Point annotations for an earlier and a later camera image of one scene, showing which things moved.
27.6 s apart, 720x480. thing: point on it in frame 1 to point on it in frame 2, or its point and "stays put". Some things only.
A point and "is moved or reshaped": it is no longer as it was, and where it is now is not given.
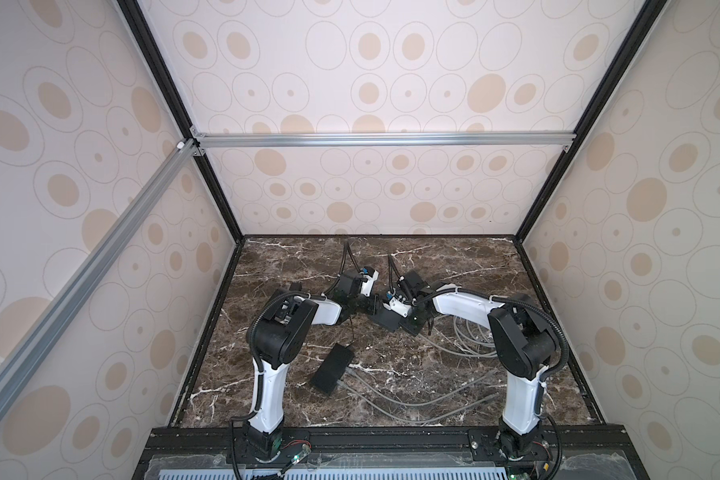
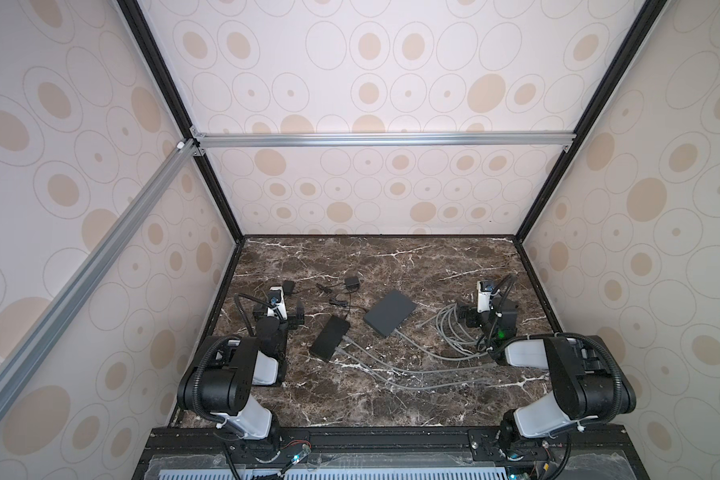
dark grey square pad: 387,319 stays put
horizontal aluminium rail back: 392,140 stays put
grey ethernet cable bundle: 460,336 stays put
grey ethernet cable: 418,403 to 351,355
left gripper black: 373,305 to 291,323
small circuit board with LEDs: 306,450 stays put
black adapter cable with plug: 353,335 is moved or reshaped
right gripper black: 409,328 to 474,319
